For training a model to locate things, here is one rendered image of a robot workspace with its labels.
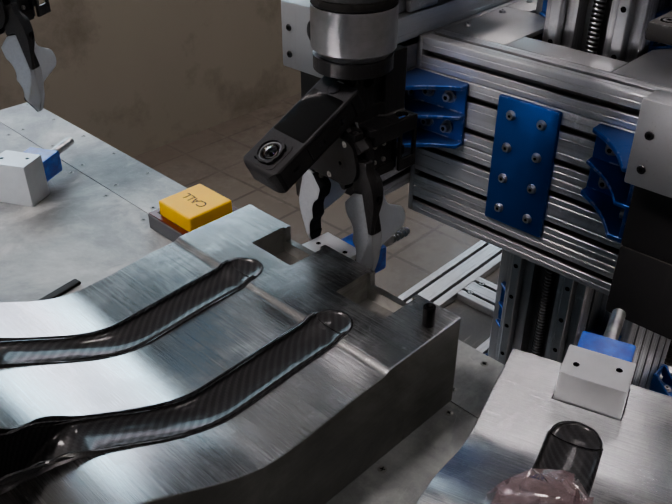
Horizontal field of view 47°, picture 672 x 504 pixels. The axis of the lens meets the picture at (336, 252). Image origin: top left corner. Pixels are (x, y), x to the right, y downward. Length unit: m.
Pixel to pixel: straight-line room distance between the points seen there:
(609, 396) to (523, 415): 0.06
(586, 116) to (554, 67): 0.07
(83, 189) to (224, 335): 0.47
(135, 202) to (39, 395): 0.49
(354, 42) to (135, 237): 0.38
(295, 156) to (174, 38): 2.32
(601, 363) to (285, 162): 0.30
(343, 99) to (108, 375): 0.30
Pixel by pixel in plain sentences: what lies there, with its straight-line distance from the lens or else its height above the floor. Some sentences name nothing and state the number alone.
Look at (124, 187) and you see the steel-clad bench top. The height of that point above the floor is 0.80.
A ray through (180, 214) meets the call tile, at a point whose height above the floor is 0.84.
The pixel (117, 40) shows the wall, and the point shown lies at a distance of 2.83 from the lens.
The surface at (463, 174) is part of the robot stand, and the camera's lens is 1.10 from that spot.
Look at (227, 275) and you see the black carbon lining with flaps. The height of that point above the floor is 0.88.
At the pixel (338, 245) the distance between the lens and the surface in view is 0.77.
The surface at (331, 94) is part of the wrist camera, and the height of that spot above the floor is 1.02.
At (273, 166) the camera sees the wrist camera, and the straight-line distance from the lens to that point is 0.65.
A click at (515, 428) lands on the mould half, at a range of 0.59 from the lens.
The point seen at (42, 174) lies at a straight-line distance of 1.02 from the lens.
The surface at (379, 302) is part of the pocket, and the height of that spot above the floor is 0.87.
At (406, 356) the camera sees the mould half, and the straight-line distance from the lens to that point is 0.59.
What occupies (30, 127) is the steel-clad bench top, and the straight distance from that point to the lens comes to 1.24.
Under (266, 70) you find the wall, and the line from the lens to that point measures 3.29.
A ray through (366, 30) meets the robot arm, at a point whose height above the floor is 1.08.
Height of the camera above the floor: 1.27
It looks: 33 degrees down
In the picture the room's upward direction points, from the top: straight up
